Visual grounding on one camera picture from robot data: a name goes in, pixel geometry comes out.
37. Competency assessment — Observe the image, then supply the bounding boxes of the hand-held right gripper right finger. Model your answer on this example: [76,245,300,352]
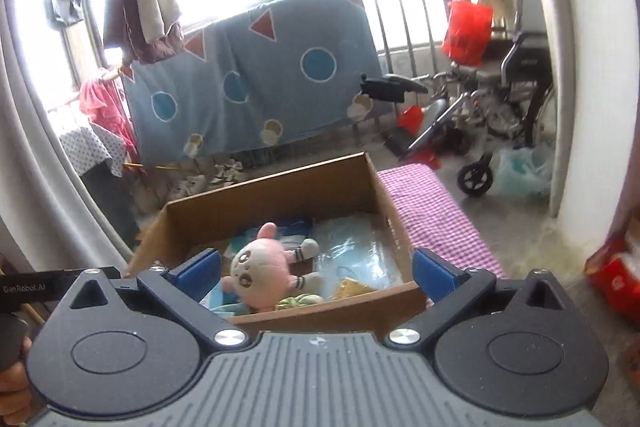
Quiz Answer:
[384,248,563,350]

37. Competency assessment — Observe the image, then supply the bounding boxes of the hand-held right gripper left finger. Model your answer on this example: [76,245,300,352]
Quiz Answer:
[70,249,249,350]

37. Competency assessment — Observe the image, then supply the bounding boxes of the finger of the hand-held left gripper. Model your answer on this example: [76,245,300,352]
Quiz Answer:
[0,268,86,308]

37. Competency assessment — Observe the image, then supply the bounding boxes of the blue paper box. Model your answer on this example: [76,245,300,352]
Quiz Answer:
[200,289,246,317]

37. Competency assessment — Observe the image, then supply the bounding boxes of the white and blue zip pouch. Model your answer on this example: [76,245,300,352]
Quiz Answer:
[224,227,281,259]

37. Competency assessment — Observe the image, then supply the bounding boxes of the pink plush toy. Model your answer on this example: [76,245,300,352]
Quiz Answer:
[220,222,326,312]

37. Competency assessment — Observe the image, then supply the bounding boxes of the clear bag of face masks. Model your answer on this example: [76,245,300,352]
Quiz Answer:
[312,214,405,290]

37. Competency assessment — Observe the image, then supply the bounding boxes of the green patterned cloth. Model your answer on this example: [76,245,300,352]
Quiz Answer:
[274,292,325,312]

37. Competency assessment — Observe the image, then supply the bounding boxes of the brown cardboard box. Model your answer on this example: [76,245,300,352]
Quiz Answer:
[122,152,428,325]

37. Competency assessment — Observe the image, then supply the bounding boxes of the person's left hand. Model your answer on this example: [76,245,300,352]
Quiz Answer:
[0,338,34,397]

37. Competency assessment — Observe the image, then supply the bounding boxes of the pink checked tablecloth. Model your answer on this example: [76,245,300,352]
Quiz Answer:
[376,163,508,308]

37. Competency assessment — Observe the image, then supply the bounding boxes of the grey curtain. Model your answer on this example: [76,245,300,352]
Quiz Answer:
[0,0,136,268]

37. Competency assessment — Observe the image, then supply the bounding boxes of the pale green plastic bag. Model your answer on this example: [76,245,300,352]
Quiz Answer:
[492,146,555,198]

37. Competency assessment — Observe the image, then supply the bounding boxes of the white polka dot cloth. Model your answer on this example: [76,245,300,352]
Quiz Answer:
[59,123,126,178]

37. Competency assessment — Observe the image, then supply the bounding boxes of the red and white package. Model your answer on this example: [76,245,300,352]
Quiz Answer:
[584,214,640,320]

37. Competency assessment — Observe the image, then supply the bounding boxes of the black padded seat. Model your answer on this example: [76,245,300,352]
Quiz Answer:
[359,74,430,105]

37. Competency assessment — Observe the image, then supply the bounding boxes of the red hanging clothes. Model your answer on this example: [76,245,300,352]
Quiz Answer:
[79,69,138,152]

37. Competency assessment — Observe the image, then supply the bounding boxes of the blue blanket with circles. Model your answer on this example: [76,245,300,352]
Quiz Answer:
[122,0,383,158]

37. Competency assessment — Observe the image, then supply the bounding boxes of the black wheelchair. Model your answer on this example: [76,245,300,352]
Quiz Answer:
[385,0,558,198]

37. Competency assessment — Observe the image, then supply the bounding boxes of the red plastic bag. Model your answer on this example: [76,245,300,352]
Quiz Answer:
[441,0,495,66]

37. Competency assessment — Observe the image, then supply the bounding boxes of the maroon hanging garment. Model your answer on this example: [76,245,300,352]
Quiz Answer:
[102,0,186,65]

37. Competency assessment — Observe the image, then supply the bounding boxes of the grey hanging shorts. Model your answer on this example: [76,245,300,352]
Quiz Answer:
[44,0,83,28]

